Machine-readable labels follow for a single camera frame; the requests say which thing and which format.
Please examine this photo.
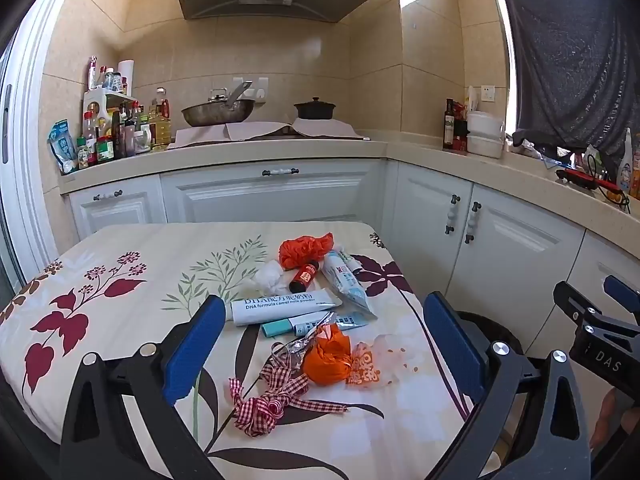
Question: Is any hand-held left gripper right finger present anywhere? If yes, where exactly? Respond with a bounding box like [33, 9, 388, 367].
[422, 291, 593, 480]

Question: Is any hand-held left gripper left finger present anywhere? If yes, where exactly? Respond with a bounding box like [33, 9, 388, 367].
[59, 294, 227, 480]

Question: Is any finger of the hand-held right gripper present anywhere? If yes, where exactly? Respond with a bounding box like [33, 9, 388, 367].
[603, 275, 640, 321]
[552, 280, 640, 343]

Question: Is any clear wrapper orange print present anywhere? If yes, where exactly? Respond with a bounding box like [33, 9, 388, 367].
[347, 332, 423, 391]

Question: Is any teal white small box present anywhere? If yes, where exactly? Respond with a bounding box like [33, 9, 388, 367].
[260, 310, 333, 338]

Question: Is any red gingham ribbon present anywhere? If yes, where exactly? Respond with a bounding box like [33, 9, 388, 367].
[229, 352, 348, 437]

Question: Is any white tissue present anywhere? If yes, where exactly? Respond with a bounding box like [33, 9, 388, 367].
[248, 261, 293, 297]

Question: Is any small blue white sachet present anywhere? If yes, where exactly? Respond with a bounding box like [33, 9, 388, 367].
[295, 311, 368, 337]

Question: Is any silver foil wrapper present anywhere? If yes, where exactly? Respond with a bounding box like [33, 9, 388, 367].
[270, 312, 335, 368]

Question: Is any blue white pouch packet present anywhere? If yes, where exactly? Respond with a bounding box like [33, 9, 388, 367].
[321, 252, 379, 320]

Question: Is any white stick sachet green print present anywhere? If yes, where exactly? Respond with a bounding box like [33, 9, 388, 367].
[339, 247, 363, 276]

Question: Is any small red label bottle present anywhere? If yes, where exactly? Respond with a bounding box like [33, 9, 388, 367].
[289, 260, 321, 293]

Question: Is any orange plastic bag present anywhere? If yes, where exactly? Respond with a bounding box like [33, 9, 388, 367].
[279, 232, 335, 272]

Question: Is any person's right hand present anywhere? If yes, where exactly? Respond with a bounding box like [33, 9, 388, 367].
[589, 387, 628, 453]

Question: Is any floral tablecloth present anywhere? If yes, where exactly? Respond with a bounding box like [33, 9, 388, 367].
[0, 220, 481, 480]

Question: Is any narrow white cabinet door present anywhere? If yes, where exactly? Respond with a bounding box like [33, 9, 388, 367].
[387, 162, 473, 306]

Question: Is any red black tool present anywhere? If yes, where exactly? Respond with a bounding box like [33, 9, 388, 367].
[556, 167, 628, 201]

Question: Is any white spray bottle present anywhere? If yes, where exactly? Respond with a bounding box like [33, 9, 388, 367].
[618, 127, 633, 191]

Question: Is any green white packet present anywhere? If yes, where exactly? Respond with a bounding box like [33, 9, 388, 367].
[584, 145, 604, 177]

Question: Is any small white cabinet drawer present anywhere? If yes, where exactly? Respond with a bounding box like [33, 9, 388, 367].
[69, 176, 166, 241]

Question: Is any white plastic bag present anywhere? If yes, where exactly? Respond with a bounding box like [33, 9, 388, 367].
[507, 132, 561, 168]

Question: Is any wide white cabinet drawer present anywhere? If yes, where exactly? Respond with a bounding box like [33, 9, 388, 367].
[160, 159, 386, 223]

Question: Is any white lidded container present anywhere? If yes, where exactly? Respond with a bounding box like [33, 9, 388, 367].
[467, 134, 505, 158]
[466, 111, 506, 136]

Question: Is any red label jar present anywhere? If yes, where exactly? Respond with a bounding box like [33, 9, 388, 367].
[452, 102, 469, 153]

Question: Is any dark olive oil bottle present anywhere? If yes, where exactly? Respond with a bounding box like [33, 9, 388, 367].
[443, 98, 456, 150]

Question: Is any yellow cooking oil bottle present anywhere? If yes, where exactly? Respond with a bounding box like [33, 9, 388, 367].
[149, 87, 173, 151]

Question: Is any beige kitchen countertop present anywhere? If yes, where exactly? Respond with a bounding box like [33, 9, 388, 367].
[59, 137, 640, 256]

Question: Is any row of condiment bottles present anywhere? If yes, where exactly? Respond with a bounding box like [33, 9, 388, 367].
[75, 55, 173, 170]

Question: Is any steel wok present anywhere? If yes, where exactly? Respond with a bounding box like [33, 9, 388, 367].
[181, 81, 256, 128]

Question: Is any dark curtain cloth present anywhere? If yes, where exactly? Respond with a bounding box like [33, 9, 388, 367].
[500, 0, 640, 161]

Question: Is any blue snack packet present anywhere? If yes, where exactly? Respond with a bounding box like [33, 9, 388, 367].
[47, 120, 80, 175]

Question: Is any beige stove cover cloth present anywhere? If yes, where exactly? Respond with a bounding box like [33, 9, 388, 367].
[167, 119, 372, 150]

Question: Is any white condiment rack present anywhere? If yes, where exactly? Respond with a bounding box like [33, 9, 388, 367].
[82, 91, 138, 126]

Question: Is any black lidded pot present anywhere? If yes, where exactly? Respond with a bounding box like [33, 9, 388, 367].
[293, 97, 337, 121]

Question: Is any white paper towel roll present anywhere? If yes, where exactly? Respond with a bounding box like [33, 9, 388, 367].
[118, 59, 136, 96]

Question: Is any white door frame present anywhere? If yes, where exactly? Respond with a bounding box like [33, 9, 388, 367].
[0, 0, 86, 286]

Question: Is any white double wall socket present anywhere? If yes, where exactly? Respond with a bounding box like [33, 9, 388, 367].
[231, 76, 269, 98]

